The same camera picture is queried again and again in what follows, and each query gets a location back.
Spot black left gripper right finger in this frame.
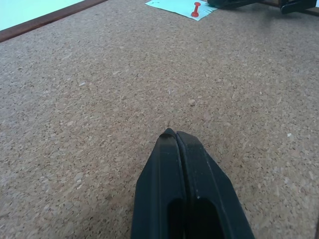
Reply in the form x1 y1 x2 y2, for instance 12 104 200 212
176 131 255 239

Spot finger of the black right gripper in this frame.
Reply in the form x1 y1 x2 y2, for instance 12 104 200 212
280 0 319 15
206 0 265 10

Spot cork board with wooden frame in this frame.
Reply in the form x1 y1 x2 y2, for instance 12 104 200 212
0 0 319 239

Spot green note with handwriting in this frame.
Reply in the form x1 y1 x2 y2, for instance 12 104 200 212
145 0 218 22

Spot red pushpin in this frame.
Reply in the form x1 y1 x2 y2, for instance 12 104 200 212
190 1 201 18

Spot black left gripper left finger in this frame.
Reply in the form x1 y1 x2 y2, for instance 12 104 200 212
131 128 186 239

